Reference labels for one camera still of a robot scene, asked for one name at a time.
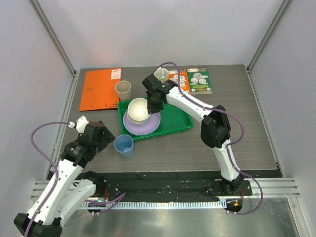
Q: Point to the white bowl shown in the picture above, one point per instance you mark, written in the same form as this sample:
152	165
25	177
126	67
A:
137	121
138	103

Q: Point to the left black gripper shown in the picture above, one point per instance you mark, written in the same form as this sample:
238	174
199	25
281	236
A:
107	138

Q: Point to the purple plate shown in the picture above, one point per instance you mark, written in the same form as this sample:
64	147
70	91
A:
155	118

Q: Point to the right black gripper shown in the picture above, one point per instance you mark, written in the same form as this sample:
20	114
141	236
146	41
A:
155	106

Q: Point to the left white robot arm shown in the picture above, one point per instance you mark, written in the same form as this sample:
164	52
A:
49	214

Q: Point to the white slotted cable duct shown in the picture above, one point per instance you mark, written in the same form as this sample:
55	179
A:
170	205

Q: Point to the green cup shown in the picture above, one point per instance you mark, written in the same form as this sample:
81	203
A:
164	79

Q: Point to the green plastic bin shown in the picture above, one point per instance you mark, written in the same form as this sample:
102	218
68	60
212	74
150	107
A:
173	120

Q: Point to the blue plate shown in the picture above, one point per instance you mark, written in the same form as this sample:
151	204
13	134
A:
141	129

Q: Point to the orange folder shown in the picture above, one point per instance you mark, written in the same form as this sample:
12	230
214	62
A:
99	90

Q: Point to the orange book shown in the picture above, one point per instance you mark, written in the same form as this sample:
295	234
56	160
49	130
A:
184	82

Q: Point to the green book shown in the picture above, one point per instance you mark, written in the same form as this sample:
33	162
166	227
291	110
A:
199	81

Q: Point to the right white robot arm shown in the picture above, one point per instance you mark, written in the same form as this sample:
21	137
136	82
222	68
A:
214	124

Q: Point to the beige cup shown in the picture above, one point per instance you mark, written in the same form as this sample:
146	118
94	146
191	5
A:
123	89

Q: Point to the blue cup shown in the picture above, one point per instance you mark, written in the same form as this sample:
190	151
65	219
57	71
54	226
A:
124	144

